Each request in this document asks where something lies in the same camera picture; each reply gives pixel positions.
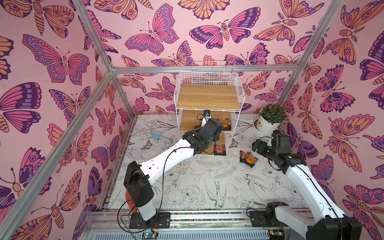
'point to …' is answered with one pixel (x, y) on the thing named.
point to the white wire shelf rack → (223, 78)
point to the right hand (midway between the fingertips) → (256, 145)
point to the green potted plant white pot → (270, 117)
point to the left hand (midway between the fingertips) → (212, 128)
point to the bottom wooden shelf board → (221, 140)
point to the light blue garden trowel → (157, 134)
